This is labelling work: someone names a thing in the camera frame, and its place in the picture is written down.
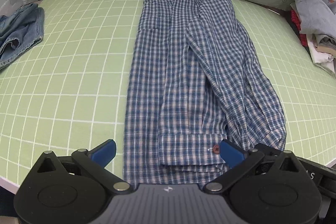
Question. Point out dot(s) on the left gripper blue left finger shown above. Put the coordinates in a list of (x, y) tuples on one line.
[(104, 153)]

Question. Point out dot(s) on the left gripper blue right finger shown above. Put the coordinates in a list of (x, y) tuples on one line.
[(231, 153)]

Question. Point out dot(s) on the blue plaid shirt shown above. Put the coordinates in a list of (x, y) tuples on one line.
[(195, 80)]

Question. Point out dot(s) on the beige folded garment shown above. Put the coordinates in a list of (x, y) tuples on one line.
[(325, 41)]

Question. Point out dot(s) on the blue denim shorts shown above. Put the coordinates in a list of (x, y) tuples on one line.
[(21, 31)]

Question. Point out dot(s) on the red plaid garment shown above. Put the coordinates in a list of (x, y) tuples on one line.
[(297, 24)]

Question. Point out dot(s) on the grey folded sweatshirt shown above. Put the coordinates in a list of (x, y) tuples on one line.
[(316, 17)]

